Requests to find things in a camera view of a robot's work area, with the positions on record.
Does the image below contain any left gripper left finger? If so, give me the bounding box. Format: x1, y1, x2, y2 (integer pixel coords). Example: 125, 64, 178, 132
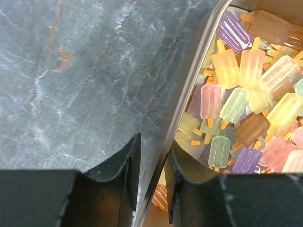
0, 134, 141, 227

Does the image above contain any brown tin of popsicle candies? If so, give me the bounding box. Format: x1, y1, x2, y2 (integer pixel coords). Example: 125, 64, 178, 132
135, 0, 303, 227

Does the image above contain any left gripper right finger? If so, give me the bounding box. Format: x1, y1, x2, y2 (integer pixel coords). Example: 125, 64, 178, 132
165, 151, 303, 227

